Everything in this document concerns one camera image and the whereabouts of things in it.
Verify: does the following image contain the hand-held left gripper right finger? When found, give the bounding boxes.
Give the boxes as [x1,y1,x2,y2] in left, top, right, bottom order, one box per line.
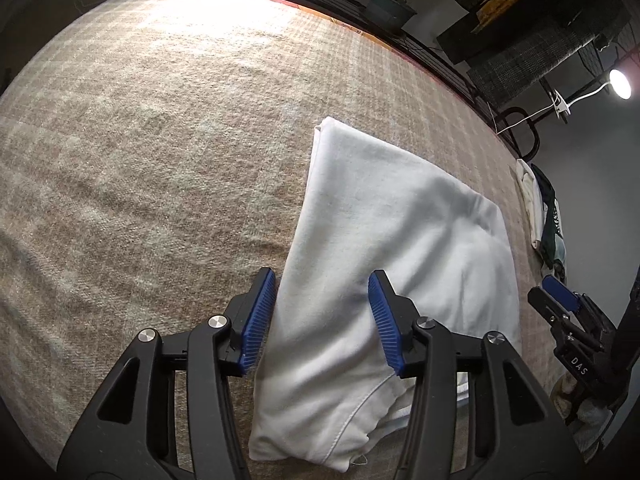
[367,270,583,480]

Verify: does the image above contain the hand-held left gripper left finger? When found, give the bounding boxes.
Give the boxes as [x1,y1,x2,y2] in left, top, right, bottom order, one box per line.
[56,267,277,480]

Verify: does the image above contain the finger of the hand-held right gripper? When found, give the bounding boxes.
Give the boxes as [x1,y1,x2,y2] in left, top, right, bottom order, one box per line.
[541,276,610,335]
[527,287,577,332]

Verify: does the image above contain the white t-shirt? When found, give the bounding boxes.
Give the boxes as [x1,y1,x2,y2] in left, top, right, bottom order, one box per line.
[247,116,523,474]

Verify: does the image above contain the folded green white clothes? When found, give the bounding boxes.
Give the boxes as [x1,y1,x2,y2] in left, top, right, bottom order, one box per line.
[515,158,569,282]

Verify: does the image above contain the beige knitted cloth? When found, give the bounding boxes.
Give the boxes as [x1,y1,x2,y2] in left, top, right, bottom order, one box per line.
[550,377,624,467]

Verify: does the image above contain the beige plaid blanket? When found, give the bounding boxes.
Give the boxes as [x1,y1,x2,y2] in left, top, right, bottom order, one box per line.
[0,0,571,480]

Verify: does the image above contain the white clip lamp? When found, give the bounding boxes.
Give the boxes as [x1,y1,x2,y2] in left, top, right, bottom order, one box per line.
[542,67,634,124]

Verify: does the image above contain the potted plant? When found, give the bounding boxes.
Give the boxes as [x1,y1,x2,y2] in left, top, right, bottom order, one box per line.
[364,0,418,31]

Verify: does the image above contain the white lamp cable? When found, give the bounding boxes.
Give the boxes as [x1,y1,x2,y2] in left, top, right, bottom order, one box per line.
[495,104,557,136]

